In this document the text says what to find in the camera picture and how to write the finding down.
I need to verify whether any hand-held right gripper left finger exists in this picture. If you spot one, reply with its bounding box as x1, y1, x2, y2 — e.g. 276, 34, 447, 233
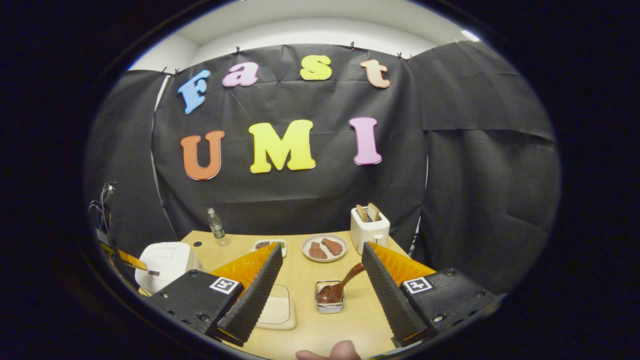
150, 243, 284, 347

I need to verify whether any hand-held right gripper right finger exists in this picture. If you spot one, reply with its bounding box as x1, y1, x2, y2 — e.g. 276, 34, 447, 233
361, 241, 501, 348

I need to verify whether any clear rice container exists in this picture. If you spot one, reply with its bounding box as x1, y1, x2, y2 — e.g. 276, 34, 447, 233
255, 284, 297, 331

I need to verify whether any white rice cooker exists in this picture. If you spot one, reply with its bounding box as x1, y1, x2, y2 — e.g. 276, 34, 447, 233
135, 242, 202, 296

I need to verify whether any brown wooden spoon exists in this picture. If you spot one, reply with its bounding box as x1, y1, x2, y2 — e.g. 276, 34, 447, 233
316, 262, 366, 305

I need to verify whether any white divided dish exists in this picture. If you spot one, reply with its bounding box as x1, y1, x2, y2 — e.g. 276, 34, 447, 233
252, 239, 287, 258

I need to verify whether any white toaster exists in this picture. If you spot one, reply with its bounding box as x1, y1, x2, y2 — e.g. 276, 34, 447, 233
350, 205, 391, 256

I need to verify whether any white round plate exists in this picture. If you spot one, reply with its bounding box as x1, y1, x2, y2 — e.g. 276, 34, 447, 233
301, 234, 348, 263

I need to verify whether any clear plastic water bottle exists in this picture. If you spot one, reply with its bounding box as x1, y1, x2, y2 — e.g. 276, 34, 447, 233
207, 208, 230, 247

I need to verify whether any black backdrop cloth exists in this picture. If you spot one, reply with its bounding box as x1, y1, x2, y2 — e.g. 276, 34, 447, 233
82, 41, 561, 296

